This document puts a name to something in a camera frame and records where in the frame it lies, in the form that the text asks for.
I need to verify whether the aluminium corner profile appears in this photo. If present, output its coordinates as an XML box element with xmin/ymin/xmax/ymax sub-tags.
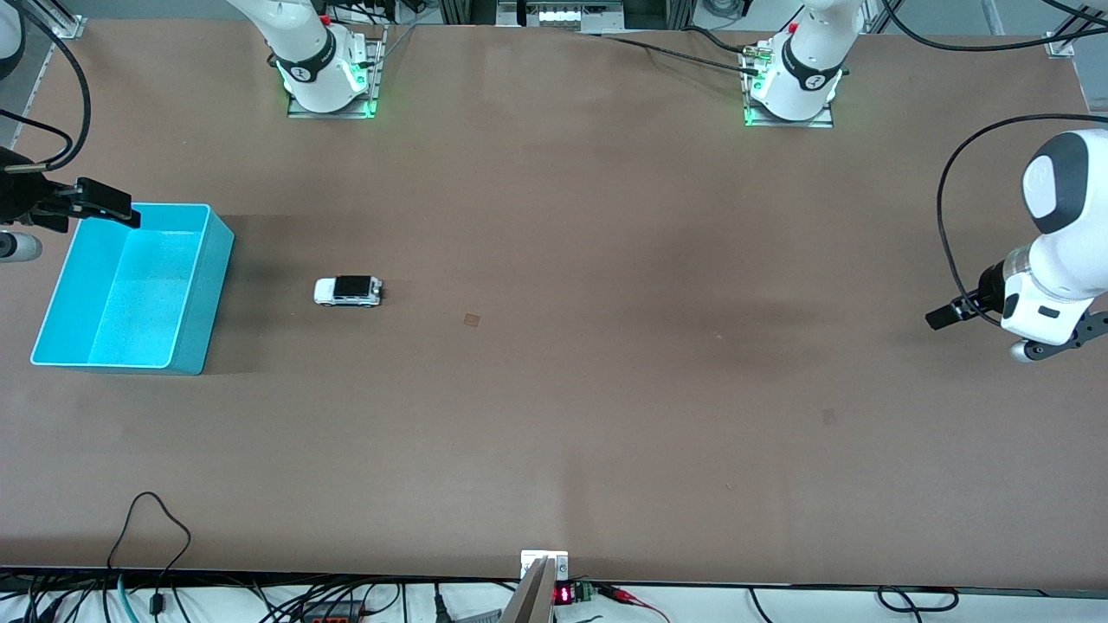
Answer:
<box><xmin>39</xmin><ymin>0</ymin><xmax>87</xmax><ymax>41</ymax></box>
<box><xmin>1045</xmin><ymin>0</ymin><xmax>1108</xmax><ymax>60</ymax></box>

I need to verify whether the black cable bundle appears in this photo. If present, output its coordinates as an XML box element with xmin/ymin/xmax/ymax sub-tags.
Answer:
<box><xmin>0</xmin><ymin>571</ymin><xmax>113</xmax><ymax>623</ymax></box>

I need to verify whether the black looped cable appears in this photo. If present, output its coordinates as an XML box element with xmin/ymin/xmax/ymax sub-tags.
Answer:
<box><xmin>876</xmin><ymin>586</ymin><xmax>960</xmax><ymax>613</ymax></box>

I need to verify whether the red clip lead wire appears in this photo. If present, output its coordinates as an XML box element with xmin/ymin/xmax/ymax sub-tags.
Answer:
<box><xmin>597</xmin><ymin>584</ymin><xmax>672</xmax><ymax>623</ymax></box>

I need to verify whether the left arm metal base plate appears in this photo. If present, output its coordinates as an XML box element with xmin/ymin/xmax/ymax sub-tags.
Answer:
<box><xmin>744</xmin><ymin>43</ymin><xmax>834</xmax><ymax>129</ymax></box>

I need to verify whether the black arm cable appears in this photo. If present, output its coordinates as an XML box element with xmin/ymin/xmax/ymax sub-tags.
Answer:
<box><xmin>0</xmin><ymin>0</ymin><xmax>92</xmax><ymax>170</ymax></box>
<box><xmin>881</xmin><ymin>0</ymin><xmax>1108</xmax><ymax>305</ymax></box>

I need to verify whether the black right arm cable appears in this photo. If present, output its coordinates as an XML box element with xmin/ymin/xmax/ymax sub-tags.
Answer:
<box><xmin>0</xmin><ymin>0</ymin><xmax>92</xmax><ymax>170</ymax></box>

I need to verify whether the long black table cable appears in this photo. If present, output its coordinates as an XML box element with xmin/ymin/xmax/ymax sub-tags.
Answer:
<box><xmin>589</xmin><ymin>33</ymin><xmax>764</xmax><ymax>77</ymax></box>

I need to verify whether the dark power strip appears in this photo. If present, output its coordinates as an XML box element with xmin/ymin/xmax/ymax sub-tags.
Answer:
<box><xmin>299</xmin><ymin>600</ymin><xmax>369</xmax><ymax>623</ymax></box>

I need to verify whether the short black table cable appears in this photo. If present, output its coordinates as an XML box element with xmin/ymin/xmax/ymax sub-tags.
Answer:
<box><xmin>684</xmin><ymin>26</ymin><xmax>754</xmax><ymax>55</ymax></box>

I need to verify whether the white jeep toy black roof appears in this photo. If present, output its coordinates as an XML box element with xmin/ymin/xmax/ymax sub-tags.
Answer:
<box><xmin>313</xmin><ymin>275</ymin><xmax>384</xmax><ymax>308</ymax></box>

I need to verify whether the black cable with inline switch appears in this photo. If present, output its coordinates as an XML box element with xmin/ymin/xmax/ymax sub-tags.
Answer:
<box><xmin>106</xmin><ymin>491</ymin><xmax>192</xmax><ymax>623</ymax></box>

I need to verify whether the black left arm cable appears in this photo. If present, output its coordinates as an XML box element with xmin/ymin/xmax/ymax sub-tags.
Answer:
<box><xmin>881</xmin><ymin>0</ymin><xmax>1108</xmax><ymax>305</ymax></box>

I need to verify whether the lit metal equipment box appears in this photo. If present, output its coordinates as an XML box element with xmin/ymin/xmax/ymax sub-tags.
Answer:
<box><xmin>496</xmin><ymin>0</ymin><xmax>626</xmax><ymax>35</ymax></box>

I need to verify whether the turquoise plastic bin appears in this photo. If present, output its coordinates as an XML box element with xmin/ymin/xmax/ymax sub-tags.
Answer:
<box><xmin>30</xmin><ymin>202</ymin><xmax>235</xmax><ymax>376</ymax></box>

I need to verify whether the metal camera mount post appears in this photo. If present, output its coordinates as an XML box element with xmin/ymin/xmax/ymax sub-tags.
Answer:
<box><xmin>502</xmin><ymin>550</ymin><xmax>570</xmax><ymax>623</ymax></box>

